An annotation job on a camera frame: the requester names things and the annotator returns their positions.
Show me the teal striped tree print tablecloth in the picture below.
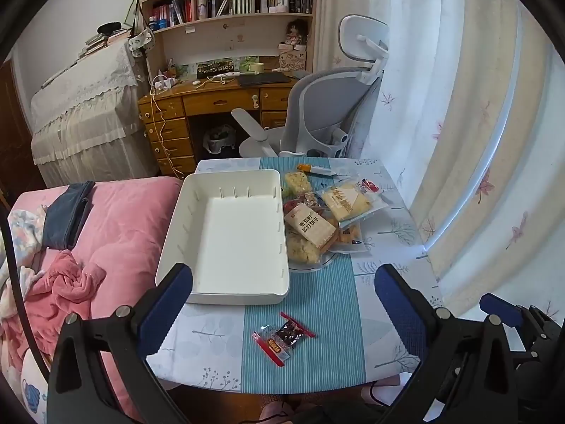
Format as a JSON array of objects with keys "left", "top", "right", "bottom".
[{"left": 145, "top": 157, "right": 444, "bottom": 396}]

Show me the clear pale biscuit packet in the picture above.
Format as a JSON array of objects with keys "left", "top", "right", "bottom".
[{"left": 319, "top": 178, "right": 390, "bottom": 224}]

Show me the white blue printed fabric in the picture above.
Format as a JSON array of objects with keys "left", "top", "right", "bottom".
[{"left": 20, "top": 353, "right": 50, "bottom": 424}]

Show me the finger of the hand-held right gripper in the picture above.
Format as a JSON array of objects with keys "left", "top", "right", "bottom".
[{"left": 479, "top": 293, "right": 554, "bottom": 353}]

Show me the wooden bookshelf hutch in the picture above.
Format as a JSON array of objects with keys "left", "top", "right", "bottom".
[{"left": 138, "top": 0, "right": 317, "bottom": 93}]

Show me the white trash bin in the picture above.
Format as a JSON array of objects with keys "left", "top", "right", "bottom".
[{"left": 202, "top": 124, "right": 237, "bottom": 155}]

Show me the dark blue folded cloth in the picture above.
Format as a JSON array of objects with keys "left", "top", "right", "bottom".
[{"left": 43, "top": 181, "right": 96, "bottom": 250}]

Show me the white label cracker packet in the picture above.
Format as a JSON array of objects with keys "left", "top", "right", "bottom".
[{"left": 283, "top": 203, "right": 340, "bottom": 252}]

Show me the white tube with orange cap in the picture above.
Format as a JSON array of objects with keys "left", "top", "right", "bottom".
[{"left": 297, "top": 163, "right": 349, "bottom": 178}]

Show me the dark printed card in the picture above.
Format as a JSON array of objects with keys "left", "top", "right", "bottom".
[{"left": 196, "top": 58, "right": 234, "bottom": 77}]

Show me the pale floral quilt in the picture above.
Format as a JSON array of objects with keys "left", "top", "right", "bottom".
[{"left": 0, "top": 207, "right": 47, "bottom": 319}]

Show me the white power cable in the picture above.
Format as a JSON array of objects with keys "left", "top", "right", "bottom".
[{"left": 149, "top": 87, "right": 184, "bottom": 177}]

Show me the orange snack packet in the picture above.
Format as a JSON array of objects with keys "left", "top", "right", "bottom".
[{"left": 329, "top": 221, "right": 369, "bottom": 254}]

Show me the row of white green books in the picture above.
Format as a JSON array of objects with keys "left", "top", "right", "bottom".
[{"left": 196, "top": 0, "right": 252, "bottom": 20}]

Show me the white plastic storage box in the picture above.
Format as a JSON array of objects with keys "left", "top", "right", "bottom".
[{"left": 154, "top": 169, "right": 291, "bottom": 305}]

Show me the square puffed rice cracker packet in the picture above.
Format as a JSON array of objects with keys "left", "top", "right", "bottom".
[{"left": 284, "top": 171, "right": 312, "bottom": 195}]

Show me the dark red snack packet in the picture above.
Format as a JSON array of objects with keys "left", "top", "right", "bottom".
[{"left": 251, "top": 311, "right": 316, "bottom": 368}]

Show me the stack of books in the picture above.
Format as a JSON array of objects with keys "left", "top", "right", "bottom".
[{"left": 79, "top": 29, "right": 133, "bottom": 58}]

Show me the printed fabric bag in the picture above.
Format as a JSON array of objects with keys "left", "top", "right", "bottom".
[{"left": 128, "top": 29, "right": 155, "bottom": 58}]

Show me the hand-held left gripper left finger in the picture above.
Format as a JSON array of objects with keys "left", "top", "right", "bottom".
[{"left": 46, "top": 263, "right": 195, "bottom": 424}]

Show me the person's dark clothing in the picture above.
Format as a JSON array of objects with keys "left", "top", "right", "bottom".
[{"left": 177, "top": 380, "right": 398, "bottom": 424}]

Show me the white lace cover cloth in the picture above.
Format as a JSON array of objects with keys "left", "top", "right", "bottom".
[{"left": 30, "top": 42, "right": 160, "bottom": 188}]

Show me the dark haired doll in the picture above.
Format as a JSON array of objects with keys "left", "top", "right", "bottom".
[{"left": 285, "top": 18, "right": 310, "bottom": 49}]

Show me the leaf print curtain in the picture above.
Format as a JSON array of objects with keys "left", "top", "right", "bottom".
[{"left": 315, "top": 0, "right": 565, "bottom": 319}]

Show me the grey white office chair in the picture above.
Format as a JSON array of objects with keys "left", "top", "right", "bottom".
[{"left": 232, "top": 14, "right": 391, "bottom": 160}]

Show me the dark laptop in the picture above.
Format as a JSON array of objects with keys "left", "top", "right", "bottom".
[{"left": 237, "top": 73, "right": 293, "bottom": 88}]

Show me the white printed cardboard box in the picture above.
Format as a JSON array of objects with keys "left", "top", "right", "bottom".
[{"left": 278, "top": 48, "right": 308, "bottom": 72}]

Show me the wooden desk with drawers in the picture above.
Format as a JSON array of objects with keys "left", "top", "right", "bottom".
[{"left": 138, "top": 73, "right": 301, "bottom": 176}]

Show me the pink plush blanket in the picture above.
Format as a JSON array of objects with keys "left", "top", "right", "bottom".
[{"left": 0, "top": 177, "right": 184, "bottom": 424}]

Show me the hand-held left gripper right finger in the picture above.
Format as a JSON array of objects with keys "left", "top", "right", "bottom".
[{"left": 374, "top": 264, "right": 519, "bottom": 424}]

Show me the lumpy puffed rice snack packet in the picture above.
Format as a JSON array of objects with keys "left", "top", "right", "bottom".
[{"left": 285, "top": 225, "right": 334, "bottom": 268}]

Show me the brown wooden door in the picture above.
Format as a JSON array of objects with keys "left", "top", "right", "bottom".
[{"left": 0, "top": 59, "right": 45, "bottom": 195}]

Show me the dark pink crumpled garment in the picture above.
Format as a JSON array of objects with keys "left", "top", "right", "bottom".
[{"left": 18, "top": 249, "right": 107, "bottom": 363}]

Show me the round white printed plate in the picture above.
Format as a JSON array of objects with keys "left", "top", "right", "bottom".
[{"left": 282, "top": 194, "right": 363, "bottom": 273}]

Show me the row of red books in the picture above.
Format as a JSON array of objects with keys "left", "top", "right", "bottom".
[{"left": 152, "top": 0, "right": 193, "bottom": 28}]

